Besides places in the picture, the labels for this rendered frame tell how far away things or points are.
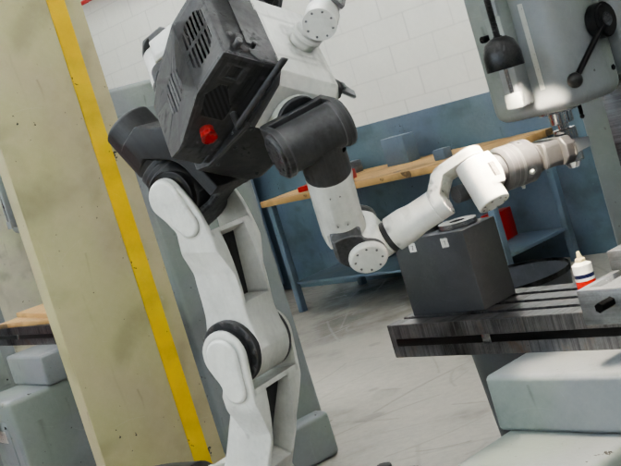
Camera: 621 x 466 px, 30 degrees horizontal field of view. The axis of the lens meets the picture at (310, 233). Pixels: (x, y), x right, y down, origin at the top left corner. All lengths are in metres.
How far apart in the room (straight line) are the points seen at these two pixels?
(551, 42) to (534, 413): 0.72
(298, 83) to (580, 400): 0.80
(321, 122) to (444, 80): 6.14
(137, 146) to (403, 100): 6.14
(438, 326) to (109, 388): 1.34
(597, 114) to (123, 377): 1.69
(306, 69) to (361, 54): 6.51
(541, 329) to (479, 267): 0.25
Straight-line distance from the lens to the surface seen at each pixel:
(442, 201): 2.25
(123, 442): 3.67
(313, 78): 2.20
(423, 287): 2.70
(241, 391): 2.42
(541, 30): 2.28
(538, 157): 2.30
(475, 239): 2.61
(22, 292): 10.63
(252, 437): 2.52
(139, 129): 2.45
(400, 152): 8.18
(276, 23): 2.28
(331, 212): 2.19
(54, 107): 3.64
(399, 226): 2.27
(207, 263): 2.41
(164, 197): 2.41
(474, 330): 2.56
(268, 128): 2.12
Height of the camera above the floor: 1.46
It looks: 6 degrees down
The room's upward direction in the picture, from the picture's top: 17 degrees counter-clockwise
